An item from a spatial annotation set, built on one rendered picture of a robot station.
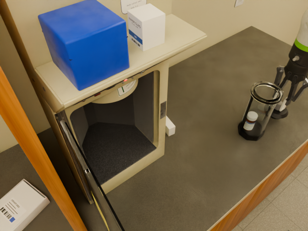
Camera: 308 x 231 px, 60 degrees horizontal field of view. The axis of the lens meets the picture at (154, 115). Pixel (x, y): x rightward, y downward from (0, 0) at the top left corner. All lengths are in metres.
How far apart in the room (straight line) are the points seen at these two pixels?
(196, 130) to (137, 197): 0.37
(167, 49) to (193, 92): 0.77
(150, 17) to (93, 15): 0.10
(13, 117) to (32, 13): 0.16
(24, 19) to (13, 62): 0.54
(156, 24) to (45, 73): 0.21
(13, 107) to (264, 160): 0.89
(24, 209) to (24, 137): 0.52
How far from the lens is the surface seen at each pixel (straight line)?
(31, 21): 0.48
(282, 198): 2.18
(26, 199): 0.99
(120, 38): 0.43
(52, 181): 0.60
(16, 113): 0.45
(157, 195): 0.95
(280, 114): 1.19
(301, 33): 0.99
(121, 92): 0.69
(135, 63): 0.49
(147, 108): 0.86
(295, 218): 2.15
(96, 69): 0.43
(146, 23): 0.49
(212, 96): 1.27
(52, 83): 0.47
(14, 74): 1.04
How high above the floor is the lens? 1.80
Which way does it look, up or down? 48 degrees down
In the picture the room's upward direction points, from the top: straight up
